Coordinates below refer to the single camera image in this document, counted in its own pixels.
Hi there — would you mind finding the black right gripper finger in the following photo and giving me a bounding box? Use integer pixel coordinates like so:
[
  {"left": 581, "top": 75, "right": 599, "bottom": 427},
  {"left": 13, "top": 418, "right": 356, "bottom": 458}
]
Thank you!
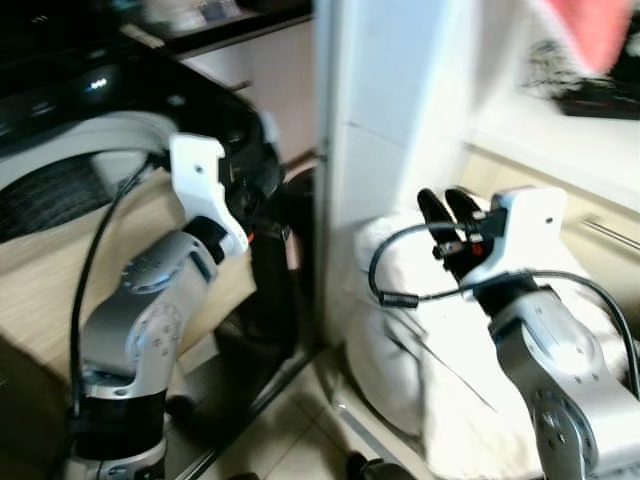
[
  {"left": 444, "top": 187, "right": 483, "bottom": 226},
  {"left": 417, "top": 188, "right": 453, "bottom": 241}
]

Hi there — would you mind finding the black top-load washing machine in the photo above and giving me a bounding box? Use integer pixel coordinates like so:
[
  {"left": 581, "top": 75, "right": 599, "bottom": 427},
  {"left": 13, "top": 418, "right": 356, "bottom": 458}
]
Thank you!
[{"left": 0, "top": 30, "right": 319, "bottom": 476}]

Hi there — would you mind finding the beige cabinet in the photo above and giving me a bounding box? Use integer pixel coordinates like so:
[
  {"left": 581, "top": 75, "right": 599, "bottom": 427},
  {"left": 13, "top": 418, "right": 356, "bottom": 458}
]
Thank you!
[{"left": 185, "top": 20, "right": 321, "bottom": 176}]

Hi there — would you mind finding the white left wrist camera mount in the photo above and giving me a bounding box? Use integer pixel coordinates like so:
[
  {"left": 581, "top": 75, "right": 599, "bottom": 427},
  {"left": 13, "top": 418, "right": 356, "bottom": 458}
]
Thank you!
[{"left": 168, "top": 133, "right": 250, "bottom": 259}]

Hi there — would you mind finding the cream cloth pile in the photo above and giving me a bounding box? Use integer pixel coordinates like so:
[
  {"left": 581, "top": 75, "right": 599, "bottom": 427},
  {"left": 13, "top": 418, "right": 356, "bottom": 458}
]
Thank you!
[{"left": 345, "top": 205, "right": 626, "bottom": 480}]

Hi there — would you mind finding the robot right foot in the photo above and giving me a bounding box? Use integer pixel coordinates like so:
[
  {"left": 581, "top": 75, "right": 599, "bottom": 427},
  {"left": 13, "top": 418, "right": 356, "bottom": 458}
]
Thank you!
[{"left": 345, "top": 452, "right": 413, "bottom": 480}]

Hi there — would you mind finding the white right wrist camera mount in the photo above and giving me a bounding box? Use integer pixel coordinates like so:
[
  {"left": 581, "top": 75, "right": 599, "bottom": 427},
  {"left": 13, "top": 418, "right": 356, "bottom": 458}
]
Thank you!
[{"left": 462, "top": 186, "right": 568, "bottom": 293}]

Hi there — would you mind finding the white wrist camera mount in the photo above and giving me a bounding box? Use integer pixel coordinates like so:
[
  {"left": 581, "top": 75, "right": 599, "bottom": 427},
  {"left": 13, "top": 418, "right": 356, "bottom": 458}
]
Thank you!
[
  {"left": 462, "top": 186, "right": 568, "bottom": 293},
  {"left": 168, "top": 133, "right": 250, "bottom": 259}
]

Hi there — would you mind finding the beige wood-pattern board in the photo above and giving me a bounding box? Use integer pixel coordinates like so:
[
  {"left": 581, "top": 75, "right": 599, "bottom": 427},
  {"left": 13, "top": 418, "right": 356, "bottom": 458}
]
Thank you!
[{"left": 0, "top": 165, "right": 256, "bottom": 381}]

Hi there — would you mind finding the black wire basket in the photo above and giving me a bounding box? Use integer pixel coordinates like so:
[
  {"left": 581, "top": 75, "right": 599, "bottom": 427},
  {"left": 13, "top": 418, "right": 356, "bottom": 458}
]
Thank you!
[{"left": 520, "top": 35, "right": 640, "bottom": 121}]

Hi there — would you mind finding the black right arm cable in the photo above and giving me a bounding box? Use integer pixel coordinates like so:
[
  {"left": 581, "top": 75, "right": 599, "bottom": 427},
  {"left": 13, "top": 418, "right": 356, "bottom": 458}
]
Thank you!
[{"left": 368, "top": 222, "right": 640, "bottom": 401}]

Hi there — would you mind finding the black countertop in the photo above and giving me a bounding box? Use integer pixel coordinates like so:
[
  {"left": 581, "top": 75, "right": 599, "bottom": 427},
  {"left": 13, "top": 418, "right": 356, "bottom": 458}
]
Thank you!
[{"left": 120, "top": 0, "right": 316, "bottom": 56}]

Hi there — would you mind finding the pink cloth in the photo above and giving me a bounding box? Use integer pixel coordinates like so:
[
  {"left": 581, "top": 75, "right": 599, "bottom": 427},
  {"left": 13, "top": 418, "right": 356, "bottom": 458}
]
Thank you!
[{"left": 530, "top": 0, "right": 633, "bottom": 76}]

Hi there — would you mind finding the silver drawer handle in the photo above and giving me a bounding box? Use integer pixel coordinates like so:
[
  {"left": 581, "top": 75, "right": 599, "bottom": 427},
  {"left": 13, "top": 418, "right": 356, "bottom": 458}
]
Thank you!
[{"left": 580, "top": 215, "right": 640, "bottom": 251}]

